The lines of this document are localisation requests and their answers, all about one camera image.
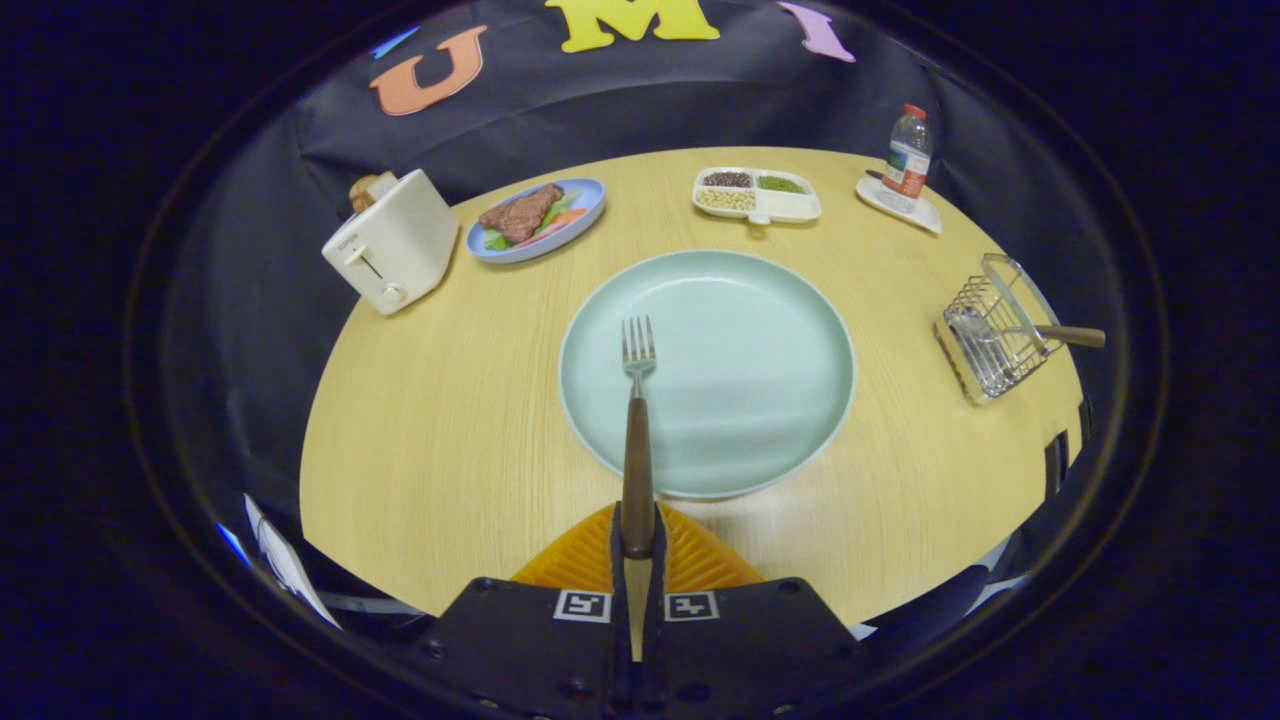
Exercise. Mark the black backdrop cloth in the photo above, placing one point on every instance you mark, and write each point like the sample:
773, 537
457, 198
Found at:
700, 100

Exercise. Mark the white square coaster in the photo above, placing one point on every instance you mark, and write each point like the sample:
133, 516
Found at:
926, 219

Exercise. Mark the heap of yellow beans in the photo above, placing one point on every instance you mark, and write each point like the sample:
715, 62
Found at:
725, 198

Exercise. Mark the clear bottle with red cap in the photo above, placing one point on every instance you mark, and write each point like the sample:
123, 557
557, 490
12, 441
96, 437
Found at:
907, 160

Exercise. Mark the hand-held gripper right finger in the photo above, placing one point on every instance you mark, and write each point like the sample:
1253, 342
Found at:
750, 650

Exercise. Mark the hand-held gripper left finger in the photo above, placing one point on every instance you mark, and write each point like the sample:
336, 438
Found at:
530, 650

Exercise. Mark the heap of dark red beans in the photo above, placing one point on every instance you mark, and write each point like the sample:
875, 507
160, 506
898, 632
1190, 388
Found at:
727, 179

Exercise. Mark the blue plate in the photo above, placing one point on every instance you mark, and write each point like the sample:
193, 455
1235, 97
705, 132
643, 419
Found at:
585, 205

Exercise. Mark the white toaster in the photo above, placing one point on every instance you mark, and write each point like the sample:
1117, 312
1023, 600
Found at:
395, 245

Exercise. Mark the white divided dish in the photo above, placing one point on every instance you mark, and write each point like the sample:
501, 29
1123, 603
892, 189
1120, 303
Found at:
790, 206

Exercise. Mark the brown steak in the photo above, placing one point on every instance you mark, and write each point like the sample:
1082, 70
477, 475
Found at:
520, 213

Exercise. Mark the black block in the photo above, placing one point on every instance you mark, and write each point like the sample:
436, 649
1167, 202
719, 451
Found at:
1056, 465
1085, 420

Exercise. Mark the toasted bread slice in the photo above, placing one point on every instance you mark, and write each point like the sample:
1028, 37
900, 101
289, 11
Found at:
370, 190

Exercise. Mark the pale green plate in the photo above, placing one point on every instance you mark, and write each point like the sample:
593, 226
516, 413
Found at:
750, 380

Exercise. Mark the heap of green beans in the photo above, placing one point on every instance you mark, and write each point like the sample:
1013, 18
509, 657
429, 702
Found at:
780, 184

